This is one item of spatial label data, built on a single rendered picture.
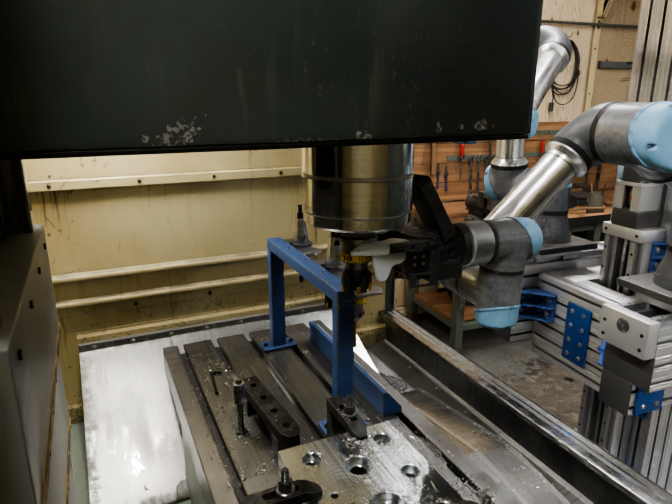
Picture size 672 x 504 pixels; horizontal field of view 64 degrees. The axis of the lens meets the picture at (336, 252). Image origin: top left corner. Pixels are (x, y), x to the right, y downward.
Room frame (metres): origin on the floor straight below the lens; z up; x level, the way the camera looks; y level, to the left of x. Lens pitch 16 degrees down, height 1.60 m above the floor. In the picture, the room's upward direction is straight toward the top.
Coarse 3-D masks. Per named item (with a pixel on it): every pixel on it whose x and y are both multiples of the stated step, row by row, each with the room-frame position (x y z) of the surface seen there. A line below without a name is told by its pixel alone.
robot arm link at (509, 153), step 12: (504, 144) 1.74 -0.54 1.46; (516, 144) 1.73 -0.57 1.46; (504, 156) 1.74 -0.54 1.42; (516, 156) 1.73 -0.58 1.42; (492, 168) 1.77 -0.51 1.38; (504, 168) 1.73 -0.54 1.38; (516, 168) 1.72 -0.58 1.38; (528, 168) 1.74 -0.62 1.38; (492, 180) 1.76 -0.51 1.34; (504, 180) 1.73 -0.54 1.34; (516, 180) 1.71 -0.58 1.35; (492, 192) 1.76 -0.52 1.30; (504, 192) 1.73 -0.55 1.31
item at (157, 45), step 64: (0, 0) 0.49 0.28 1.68; (64, 0) 0.51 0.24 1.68; (128, 0) 0.53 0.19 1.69; (192, 0) 0.56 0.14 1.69; (256, 0) 0.58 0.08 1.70; (320, 0) 0.61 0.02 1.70; (384, 0) 0.64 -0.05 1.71; (448, 0) 0.68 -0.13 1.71; (512, 0) 0.72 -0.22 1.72; (0, 64) 0.49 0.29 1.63; (64, 64) 0.51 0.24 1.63; (128, 64) 0.53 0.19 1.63; (192, 64) 0.55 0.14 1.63; (256, 64) 0.58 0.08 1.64; (320, 64) 0.61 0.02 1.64; (384, 64) 0.64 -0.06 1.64; (448, 64) 0.68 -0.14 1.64; (512, 64) 0.72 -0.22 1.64; (0, 128) 0.48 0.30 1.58; (64, 128) 0.50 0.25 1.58; (128, 128) 0.53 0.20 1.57; (192, 128) 0.55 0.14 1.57; (256, 128) 0.58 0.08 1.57; (320, 128) 0.61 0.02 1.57; (384, 128) 0.65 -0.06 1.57; (448, 128) 0.68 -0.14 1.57; (512, 128) 0.73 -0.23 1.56
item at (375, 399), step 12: (312, 324) 1.46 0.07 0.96; (312, 336) 1.46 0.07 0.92; (324, 336) 1.38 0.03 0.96; (324, 348) 1.38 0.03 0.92; (360, 372) 1.18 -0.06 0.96; (360, 384) 1.18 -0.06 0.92; (372, 384) 1.12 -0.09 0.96; (372, 396) 1.12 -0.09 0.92; (384, 396) 1.08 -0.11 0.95; (384, 408) 1.08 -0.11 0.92; (396, 408) 1.09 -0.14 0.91
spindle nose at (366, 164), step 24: (408, 144) 0.73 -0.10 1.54; (312, 168) 0.72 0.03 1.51; (336, 168) 0.70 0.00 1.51; (360, 168) 0.69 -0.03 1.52; (384, 168) 0.70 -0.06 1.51; (408, 168) 0.73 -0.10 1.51; (312, 192) 0.72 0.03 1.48; (336, 192) 0.70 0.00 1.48; (360, 192) 0.69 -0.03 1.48; (384, 192) 0.70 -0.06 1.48; (408, 192) 0.73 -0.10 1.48; (312, 216) 0.73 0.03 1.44; (336, 216) 0.70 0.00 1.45; (360, 216) 0.69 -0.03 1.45; (384, 216) 0.70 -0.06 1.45; (408, 216) 0.74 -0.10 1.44
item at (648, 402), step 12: (600, 384) 1.24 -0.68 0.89; (612, 384) 1.20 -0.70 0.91; (624, 384) 1.17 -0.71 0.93; (600, 396) 1.23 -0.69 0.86; (612, 396) 1.20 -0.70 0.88; (624, 396) 1.17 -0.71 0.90; (636, 396) 1.16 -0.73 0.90; (648, 396) 1.17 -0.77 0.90; (660, 396) 1.18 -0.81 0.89; (624, 408) 1.16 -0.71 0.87; (636, 408) 1.16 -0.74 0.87; (648, 408) 1.17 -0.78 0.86; (660, 408) 1.19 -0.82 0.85
